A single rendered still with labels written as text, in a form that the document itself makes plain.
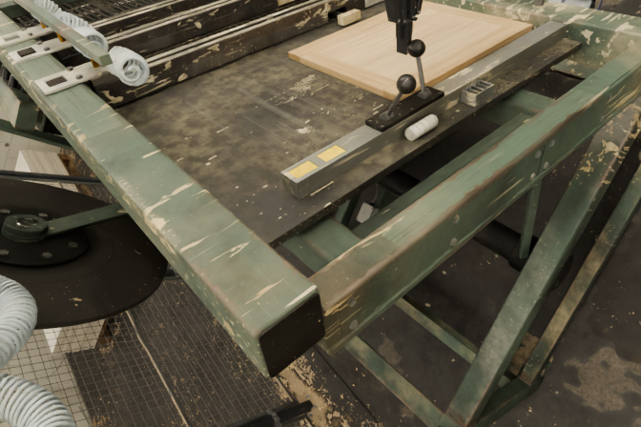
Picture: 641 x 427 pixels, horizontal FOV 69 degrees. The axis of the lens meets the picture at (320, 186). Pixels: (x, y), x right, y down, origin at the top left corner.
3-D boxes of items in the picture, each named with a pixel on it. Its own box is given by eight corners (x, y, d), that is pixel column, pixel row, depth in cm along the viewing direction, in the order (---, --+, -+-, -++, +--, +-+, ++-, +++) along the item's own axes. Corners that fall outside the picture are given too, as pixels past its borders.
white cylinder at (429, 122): (414, 143, 97) (439, 128, 101) (415, 131, 95) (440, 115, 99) (403, 138, 99) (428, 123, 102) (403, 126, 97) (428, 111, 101)
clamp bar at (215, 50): (393, -1, 170) (393, -75, 155) (64, 132, 115) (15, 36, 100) (373, -6, 176) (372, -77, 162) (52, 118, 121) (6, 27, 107)
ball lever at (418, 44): (437, 97, 102) (427, 35, 96) (425, 104, 100) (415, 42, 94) (423, 96, 105) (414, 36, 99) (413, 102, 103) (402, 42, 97)
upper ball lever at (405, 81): (397, 122, 98) (423, 80, 87) (383, 130, 96) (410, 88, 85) (384, 110, 99) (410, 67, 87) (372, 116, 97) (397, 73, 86)
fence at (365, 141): (564, 38, 130) (568, 24, 128) (299, 200, 86) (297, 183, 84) (547, 33, 133) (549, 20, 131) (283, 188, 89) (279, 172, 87)
